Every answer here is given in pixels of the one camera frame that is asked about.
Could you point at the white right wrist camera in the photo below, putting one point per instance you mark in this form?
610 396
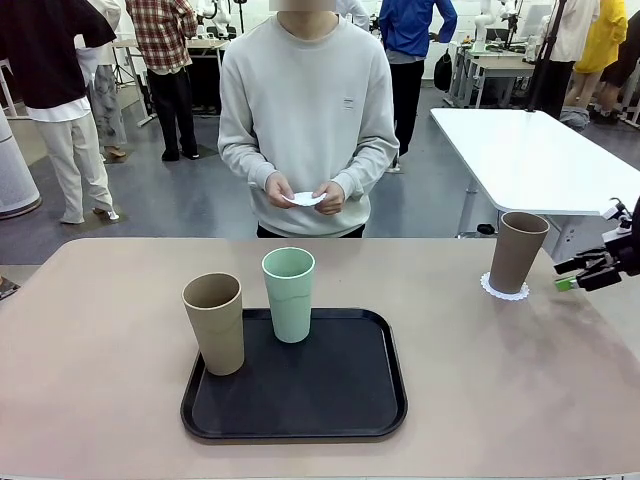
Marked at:
617 217

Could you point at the white cylinder appliance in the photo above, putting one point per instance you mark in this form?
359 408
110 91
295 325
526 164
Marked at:
15 170

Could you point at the brown cup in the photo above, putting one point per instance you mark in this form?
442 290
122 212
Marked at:
515 260
215 330

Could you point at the person in plaid shirt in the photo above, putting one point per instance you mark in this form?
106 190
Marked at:
160 35

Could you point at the white desk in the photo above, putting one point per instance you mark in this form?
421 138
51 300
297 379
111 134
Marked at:
127 44

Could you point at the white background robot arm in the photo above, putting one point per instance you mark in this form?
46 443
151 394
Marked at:
481 25
220 17

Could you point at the person in grey sweatshirt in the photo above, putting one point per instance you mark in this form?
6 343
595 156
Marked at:
305 100

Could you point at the black tripod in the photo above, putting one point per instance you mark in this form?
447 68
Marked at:
545 55

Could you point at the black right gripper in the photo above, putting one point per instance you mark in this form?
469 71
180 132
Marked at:
632 260

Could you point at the white paper doily coaster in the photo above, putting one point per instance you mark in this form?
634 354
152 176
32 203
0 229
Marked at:
302 199
510 296

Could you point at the person in patterned grey skirt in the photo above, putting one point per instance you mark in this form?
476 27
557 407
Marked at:
107 100

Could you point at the person in blue jacket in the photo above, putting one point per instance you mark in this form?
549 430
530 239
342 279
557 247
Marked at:
405 30

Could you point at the person in cream top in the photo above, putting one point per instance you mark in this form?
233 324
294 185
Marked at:
575 30

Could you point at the person in black top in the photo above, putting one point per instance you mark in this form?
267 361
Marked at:
45 50

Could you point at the green cup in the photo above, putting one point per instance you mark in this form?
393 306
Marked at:
290 310

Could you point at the black hanging bag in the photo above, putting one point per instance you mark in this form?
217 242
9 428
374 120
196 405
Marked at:
443 72

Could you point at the person's right forearm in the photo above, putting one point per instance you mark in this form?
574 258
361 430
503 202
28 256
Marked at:
245 167

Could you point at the white table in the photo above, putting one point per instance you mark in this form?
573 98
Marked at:
530 160

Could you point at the person's left forearm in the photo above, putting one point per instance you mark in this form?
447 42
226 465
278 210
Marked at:
370 170

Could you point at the person in yellow coat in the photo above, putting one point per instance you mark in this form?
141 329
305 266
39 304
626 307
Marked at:
605 45

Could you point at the grey cloth bundle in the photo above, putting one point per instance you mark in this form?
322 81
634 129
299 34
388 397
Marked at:
575 117

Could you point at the grey desk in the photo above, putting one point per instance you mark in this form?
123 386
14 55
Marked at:
495 67

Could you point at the person's right hand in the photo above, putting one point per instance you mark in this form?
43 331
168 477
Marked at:
276 189

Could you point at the person's left hand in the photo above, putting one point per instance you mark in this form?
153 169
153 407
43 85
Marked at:
332 200

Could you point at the black plastic tray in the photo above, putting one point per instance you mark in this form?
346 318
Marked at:
300 395

